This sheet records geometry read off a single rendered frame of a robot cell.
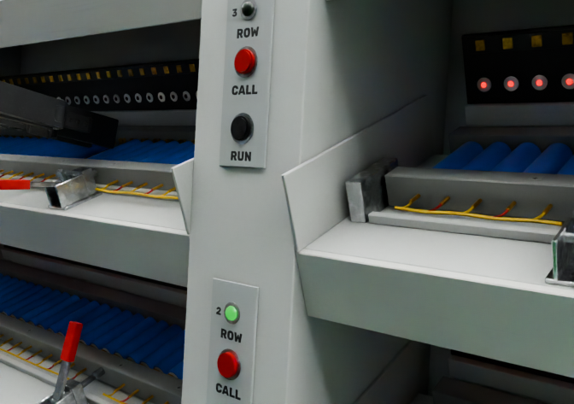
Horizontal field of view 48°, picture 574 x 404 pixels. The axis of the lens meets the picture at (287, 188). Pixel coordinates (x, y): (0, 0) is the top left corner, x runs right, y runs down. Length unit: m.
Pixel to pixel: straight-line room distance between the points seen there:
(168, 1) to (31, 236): 0.27
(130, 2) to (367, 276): 0.30
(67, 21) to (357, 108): 0.29
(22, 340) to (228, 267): 0.40
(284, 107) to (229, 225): 0.09
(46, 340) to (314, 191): 0.42
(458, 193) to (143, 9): 0.28
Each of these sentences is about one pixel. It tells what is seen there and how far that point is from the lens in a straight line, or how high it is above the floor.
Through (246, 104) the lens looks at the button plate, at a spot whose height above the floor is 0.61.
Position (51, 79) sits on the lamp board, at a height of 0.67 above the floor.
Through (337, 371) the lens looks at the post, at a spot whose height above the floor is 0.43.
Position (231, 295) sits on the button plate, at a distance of 0.43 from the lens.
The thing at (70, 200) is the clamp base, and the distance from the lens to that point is 0.60.
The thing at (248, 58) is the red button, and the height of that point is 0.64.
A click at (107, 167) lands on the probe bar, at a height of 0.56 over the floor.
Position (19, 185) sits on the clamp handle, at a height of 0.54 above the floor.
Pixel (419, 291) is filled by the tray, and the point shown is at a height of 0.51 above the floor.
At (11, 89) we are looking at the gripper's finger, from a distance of 0.57.
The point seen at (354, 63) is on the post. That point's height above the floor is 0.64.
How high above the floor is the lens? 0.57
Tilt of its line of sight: 2 degrees down
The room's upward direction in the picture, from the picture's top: 3 degrees clockwise
